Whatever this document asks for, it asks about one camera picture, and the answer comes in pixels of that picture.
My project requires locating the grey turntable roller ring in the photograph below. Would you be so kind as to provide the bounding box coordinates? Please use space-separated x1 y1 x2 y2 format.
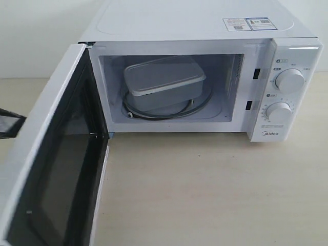
122 84 213 120

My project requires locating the white red warning sticker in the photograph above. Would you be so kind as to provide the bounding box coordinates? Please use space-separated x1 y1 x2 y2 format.
222 18 252 32

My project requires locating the white Midea microwave body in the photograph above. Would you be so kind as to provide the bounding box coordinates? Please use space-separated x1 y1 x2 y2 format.
79 1 323 142

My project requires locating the white microwave door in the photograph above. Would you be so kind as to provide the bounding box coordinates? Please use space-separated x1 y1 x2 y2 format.
1 44 109 245

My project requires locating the lower white timer knob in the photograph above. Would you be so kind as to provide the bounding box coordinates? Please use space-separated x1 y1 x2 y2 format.
265 102 292 122

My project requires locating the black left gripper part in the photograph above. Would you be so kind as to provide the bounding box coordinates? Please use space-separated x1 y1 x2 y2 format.
1 109 26 139

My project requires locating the upper white control knob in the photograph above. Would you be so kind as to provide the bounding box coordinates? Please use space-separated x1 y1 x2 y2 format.
275 69 305 94

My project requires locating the white lidded plastic container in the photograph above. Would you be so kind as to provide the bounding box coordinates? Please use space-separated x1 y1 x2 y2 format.
124 55 206 111

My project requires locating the blue energy label sticker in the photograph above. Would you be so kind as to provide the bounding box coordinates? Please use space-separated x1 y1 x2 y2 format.
245 17 277 31

